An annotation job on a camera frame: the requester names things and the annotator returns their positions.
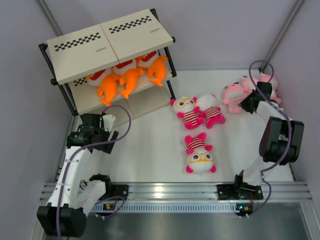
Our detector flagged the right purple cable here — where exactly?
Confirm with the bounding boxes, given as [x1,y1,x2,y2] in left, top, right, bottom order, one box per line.
[247,59,293,221]

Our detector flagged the beige three-tier shelf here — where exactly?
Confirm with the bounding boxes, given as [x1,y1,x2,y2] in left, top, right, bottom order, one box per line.
[38,8,176,116]

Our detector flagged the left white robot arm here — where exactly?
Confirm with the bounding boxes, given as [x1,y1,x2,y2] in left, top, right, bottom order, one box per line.
[36,113,119,238]

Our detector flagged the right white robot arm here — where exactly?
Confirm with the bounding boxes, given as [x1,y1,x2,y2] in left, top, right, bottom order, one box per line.
[233,81,305,199]

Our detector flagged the white panda plush front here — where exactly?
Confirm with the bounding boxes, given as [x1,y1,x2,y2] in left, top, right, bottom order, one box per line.
[184,132,217,174]

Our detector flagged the white panda plush with glasses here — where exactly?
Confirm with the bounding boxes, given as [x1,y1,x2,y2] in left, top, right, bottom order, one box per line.
[169,96,205,130]

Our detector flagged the orange shark plush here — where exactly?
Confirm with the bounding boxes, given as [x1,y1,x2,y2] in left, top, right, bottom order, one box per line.
[85,67,120,107]
[111,58,144,99]
[136,50,169,87]

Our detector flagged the purple cable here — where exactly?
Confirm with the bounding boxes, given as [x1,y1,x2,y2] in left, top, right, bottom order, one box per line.
[247,59,293,221]
[56,104,132,238]

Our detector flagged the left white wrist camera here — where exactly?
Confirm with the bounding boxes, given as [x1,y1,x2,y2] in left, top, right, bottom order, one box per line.
[102,113,116,132]

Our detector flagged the aluminium mounting rail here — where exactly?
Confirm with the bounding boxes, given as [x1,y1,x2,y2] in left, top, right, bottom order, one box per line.
[39,181,313,201]

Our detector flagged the white panda plush face down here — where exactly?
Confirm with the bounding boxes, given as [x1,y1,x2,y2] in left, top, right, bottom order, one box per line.
[196,93,226,129]

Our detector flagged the white slotted cable duct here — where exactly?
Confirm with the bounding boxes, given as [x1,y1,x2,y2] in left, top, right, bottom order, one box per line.
[90,202,251,214]

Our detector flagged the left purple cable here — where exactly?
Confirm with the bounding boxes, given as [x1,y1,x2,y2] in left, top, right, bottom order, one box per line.
[56,104,132,238]

